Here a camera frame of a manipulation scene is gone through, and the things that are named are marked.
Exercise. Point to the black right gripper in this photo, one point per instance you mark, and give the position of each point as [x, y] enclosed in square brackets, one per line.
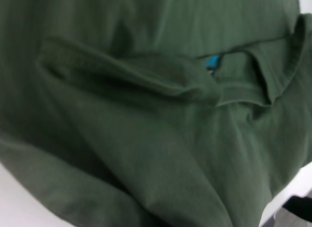
[296, 212]

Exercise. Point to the dark green FREE t-shirt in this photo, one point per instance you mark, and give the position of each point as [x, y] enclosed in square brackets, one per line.
[146, 114]

